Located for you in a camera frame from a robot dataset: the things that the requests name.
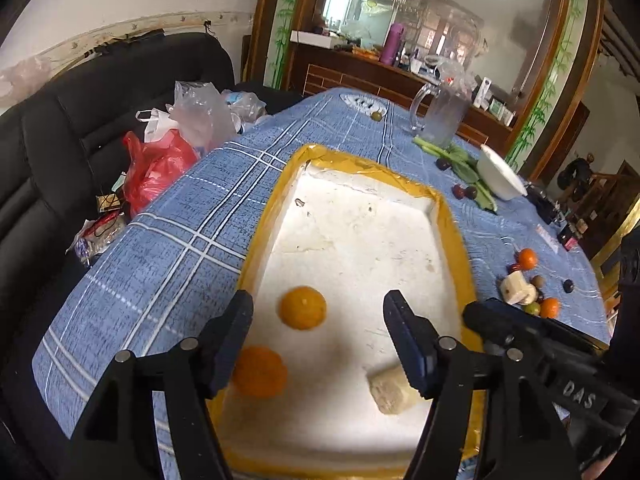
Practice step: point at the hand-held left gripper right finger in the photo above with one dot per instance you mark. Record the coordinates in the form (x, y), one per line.
(411, 347)

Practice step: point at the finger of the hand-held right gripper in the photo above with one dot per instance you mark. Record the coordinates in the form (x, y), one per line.
(505, 320)

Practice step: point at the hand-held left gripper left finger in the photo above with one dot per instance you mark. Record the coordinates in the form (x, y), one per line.
(235, 342)

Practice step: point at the green grape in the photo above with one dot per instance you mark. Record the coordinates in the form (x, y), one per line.
(534, 308)
(376, 116)

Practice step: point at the peeled banana piece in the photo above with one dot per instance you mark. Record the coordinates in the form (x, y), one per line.
(513, 286)
(531, 296)
(390, 392)

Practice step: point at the orange mandarin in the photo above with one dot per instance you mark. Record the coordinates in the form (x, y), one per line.
(302, 308)
(527, 259)
(260, 372)
(550, 308)

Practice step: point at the dark plum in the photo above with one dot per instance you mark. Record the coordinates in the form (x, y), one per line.
(442, 164)
(568, 286)
(471, 193)

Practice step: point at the white foam tray yellow tape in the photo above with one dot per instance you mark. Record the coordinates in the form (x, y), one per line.
(350, 240)

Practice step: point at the brown longan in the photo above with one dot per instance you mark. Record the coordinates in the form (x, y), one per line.
(537, 281)

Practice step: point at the red jujube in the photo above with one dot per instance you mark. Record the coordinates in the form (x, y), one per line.
(515, 267)
(458, 191)

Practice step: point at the red white paper card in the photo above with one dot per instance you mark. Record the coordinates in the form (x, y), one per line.
(550, 241)

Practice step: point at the black red box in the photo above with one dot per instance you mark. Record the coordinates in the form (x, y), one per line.
(568, 237)

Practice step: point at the blue plaid tablecloth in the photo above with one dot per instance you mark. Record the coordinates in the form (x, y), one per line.
(175, 240)

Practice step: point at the black electronic device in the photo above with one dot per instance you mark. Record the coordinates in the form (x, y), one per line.
(542, 205)

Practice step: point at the white bowl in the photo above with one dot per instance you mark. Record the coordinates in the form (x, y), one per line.
(500, 175)

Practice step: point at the green leafy vegetable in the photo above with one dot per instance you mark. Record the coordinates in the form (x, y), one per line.
(462, 164)

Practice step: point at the clear snack packet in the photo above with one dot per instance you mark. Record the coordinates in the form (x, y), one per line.
(95, 240)

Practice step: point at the red plastic bag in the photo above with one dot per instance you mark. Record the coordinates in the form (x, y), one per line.
(155, 170)

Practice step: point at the clear glass pitcher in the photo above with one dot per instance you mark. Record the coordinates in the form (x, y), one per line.
(445, 115)

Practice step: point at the white carton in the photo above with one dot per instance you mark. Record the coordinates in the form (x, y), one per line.
(482, 92)

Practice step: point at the wooden framed bamboo mirror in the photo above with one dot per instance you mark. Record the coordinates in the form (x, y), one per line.
(547, 90)

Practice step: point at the clear bag with blue items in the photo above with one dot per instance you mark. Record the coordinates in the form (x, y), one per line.
(245, 105)

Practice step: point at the clear plastic bag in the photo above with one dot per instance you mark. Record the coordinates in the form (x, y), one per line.
(200, 105)

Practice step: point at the patterned white plate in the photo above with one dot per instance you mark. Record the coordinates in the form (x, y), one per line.
(357, 102)

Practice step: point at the black leather sofa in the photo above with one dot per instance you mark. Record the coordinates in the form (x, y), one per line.
(50, 135)

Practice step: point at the wooden sideboard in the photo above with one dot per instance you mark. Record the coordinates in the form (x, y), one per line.
(340, 75)

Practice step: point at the purple thermos bottle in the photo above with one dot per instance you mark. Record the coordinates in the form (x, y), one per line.
(391, 45)

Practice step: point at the white flat box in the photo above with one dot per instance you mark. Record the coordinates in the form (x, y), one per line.
(312, 39)

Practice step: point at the pink plastic bag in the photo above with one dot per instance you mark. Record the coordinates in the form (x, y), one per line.
(25, 77)

